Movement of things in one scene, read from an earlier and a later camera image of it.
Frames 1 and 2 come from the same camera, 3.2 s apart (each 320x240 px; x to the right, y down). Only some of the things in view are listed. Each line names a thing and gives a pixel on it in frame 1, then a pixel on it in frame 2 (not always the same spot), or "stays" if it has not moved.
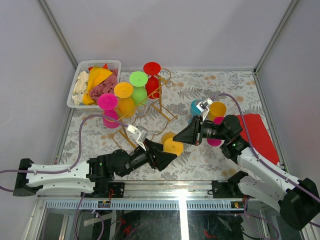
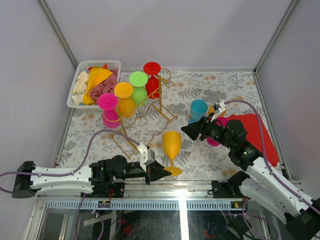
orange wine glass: x=217 y=109 stays
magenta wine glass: x=215 y=142 stays
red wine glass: x=152 y=85 stays
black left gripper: x=162 y=159 -> x=155 y=172
